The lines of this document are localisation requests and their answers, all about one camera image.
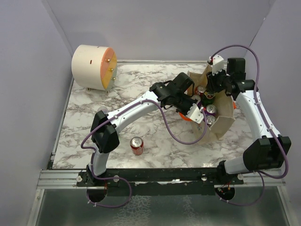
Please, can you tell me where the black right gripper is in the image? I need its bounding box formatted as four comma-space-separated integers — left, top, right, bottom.
206, 66, 231, 93

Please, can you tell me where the purple soda can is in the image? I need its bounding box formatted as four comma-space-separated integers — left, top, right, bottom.
205, 105, 217, 116
191, 95, 201, 102
206, 115, 216, 127

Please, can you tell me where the red soda can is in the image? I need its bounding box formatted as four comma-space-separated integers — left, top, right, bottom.
130, 137, 144, 155
195, 85, 206, 97

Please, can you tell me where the green glass bottle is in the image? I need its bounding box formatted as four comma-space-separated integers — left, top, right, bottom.
201, 89, 215, 107

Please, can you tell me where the beige canvas tote bag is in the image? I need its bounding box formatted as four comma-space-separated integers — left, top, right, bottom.
187, 65, 235, 145

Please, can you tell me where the purple soda can front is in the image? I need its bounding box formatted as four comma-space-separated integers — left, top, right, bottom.
206, 115, 216, 127

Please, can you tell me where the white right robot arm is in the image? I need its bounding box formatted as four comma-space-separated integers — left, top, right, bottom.
206, 55, 291, 184

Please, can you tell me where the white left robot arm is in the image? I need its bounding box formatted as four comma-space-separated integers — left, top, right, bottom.
87, 73, 204, 186

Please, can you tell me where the red soda can front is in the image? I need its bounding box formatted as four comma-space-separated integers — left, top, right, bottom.
130, 137, 144, 155

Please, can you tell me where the clear tub of paper clips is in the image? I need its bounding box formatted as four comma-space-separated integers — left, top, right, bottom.
97, 106, 108, 113

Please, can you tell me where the round cream drawer cabinet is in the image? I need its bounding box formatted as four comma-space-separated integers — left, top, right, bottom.
71, 45, 117, 91

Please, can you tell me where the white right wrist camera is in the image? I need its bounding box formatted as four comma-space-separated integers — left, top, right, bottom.
207, 54, 224, 76

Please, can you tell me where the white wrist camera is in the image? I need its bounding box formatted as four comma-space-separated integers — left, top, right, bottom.
207, 54, 224, 76
185, 104, 204, 124

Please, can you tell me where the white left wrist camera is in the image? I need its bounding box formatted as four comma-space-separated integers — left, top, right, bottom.
185, 104, 204, 124

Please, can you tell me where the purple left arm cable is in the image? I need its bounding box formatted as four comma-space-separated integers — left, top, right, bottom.
80, 100, 209, 208

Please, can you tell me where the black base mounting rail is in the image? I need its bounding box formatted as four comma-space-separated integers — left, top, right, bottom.
77, 167, 243, 196

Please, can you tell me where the aluminium frame rail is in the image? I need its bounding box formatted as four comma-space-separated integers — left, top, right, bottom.
36, 169, 286, 189

